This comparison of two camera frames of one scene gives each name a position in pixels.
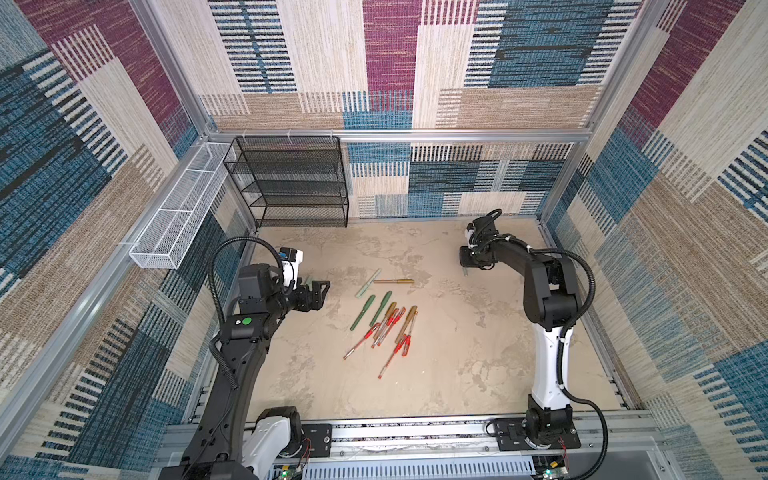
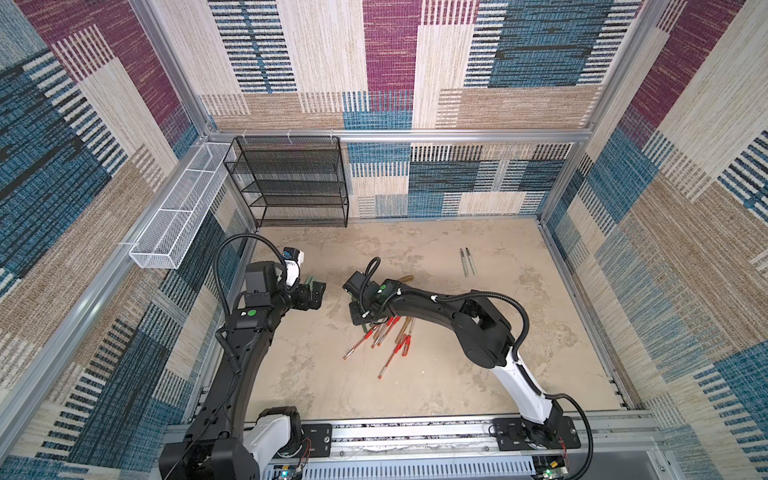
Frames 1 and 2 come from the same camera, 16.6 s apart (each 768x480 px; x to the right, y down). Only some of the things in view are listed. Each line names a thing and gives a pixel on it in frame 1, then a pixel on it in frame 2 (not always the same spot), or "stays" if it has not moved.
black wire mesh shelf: [291, 181] stays
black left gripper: [313, 295] stays
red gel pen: [367, 336] stays
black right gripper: [465, 260] to [357, 318]
